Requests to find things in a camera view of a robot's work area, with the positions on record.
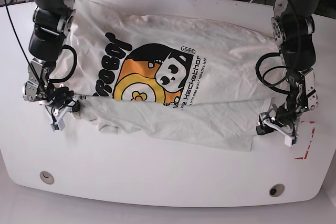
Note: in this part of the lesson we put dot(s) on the red tape rectangle marking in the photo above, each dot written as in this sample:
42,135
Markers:
305,136

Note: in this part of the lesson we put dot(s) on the table grommet hole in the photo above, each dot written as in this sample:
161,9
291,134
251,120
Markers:
276,190
47,177

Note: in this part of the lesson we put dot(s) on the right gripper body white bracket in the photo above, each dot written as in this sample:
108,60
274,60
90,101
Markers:
55,114

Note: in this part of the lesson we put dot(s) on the white t-shirt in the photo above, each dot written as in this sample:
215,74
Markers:
174,78

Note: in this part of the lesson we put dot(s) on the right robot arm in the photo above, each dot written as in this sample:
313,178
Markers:
52,23

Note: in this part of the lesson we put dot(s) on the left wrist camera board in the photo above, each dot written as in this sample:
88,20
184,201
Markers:
290,140

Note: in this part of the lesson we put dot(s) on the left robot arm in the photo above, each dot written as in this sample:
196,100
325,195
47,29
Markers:
293,27

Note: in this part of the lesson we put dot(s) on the left table grommet hole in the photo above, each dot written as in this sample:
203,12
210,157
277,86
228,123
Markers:
47,177

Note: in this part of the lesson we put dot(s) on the right table grommet hole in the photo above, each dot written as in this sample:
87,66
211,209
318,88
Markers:
276,190

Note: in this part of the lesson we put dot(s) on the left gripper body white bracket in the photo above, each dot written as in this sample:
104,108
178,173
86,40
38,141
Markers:
283,126

